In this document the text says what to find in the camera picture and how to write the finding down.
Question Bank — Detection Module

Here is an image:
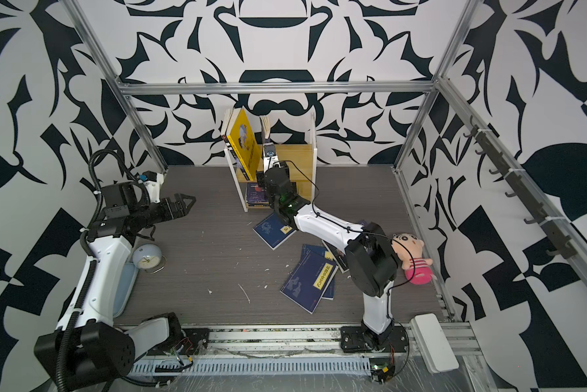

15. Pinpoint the purple book with old man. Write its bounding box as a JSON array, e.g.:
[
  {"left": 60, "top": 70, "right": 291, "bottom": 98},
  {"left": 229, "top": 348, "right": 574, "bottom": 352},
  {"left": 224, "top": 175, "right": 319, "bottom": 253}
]
[{"left": 245, "top": 182, "right": 269, "bottom": 204}]

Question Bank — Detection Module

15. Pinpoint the small blue book yellow label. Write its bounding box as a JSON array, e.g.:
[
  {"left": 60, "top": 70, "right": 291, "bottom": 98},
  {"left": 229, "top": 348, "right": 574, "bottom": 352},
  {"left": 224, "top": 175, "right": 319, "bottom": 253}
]
[{"left": 253, "top": 212, "right": 296, "bottom": 250}]

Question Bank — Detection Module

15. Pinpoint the blue book front yellow label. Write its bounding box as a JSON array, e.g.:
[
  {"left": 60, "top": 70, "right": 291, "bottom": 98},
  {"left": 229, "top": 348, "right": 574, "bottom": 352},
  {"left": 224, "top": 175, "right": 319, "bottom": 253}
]
[{"left": 259, "top": 115, "right": 272, "bottom": 147}]

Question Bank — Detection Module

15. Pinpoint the yellow cartoon cover book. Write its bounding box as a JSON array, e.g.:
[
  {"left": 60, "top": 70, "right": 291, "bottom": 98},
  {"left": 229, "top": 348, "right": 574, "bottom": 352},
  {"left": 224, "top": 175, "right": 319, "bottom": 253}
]
[{"left": 227, "top": 108, "right": 262, "bottom": 181}]

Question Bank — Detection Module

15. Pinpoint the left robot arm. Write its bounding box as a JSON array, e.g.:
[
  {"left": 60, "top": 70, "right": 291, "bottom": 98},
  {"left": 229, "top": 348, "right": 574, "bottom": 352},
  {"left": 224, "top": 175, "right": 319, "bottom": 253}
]
[{"left": 34, "top": 150, "right": 196, "bottom": 391}]

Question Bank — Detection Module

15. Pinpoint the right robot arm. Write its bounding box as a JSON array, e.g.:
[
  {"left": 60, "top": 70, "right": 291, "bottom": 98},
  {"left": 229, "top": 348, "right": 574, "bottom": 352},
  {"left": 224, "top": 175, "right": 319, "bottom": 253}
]
[{"left": 257, "top": 160, "right": 399, "bottom": 351}]

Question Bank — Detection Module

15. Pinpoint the wooden white-framed bookshelf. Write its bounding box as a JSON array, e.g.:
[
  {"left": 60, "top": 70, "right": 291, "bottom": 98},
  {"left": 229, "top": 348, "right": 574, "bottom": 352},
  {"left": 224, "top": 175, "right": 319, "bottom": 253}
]
[{"left": 220, "top": 108, "right": 318, "bottom": 212}]

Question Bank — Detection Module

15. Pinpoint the light blue pencil case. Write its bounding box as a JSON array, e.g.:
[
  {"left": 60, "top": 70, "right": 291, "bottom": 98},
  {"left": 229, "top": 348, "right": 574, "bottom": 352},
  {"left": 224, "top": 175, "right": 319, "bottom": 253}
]
[{"left": 113, "top": 263, "right": 138, "bottom": 319}]

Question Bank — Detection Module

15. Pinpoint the blue book underneath tilted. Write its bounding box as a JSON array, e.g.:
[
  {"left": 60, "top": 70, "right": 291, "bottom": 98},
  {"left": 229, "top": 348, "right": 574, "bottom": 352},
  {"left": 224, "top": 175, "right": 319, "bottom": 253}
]
[{"left": 302, "top": 244, "right": 338, "bottom": 301}]

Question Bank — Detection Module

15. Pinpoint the purple book right side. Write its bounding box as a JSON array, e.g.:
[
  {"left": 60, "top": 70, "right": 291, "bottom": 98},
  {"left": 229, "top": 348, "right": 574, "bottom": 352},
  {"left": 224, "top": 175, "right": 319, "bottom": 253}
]
[{"left": 322, "top": 240, "right": 349, "bottom": 273}]

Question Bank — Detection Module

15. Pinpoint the cartoon boy plush doll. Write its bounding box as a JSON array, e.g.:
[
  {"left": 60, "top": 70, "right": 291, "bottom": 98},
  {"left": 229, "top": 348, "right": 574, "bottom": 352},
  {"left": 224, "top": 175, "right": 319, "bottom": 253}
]
[{"left": 391, "top": 233, "right": 434, "bottom": 285}]

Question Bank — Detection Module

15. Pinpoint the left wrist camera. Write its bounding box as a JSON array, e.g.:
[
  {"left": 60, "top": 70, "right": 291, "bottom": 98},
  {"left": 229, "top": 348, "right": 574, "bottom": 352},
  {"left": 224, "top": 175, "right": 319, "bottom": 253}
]
[{"left": 138, "top": 171, "right": 165, "bottom": 204}]

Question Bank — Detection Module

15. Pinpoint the white box on rail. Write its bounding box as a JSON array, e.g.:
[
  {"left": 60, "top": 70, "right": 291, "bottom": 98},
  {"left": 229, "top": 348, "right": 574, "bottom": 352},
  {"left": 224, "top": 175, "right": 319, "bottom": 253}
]
[{"left": 409, "top": 314, "right": 459, "bottom": 374}]

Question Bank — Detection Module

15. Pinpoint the wall hook rail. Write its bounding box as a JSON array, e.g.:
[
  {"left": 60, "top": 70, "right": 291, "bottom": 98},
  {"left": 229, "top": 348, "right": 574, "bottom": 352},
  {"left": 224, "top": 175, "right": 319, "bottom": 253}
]
[{"left": 464, "top": 116, "right": 579, "bottom": 260}]

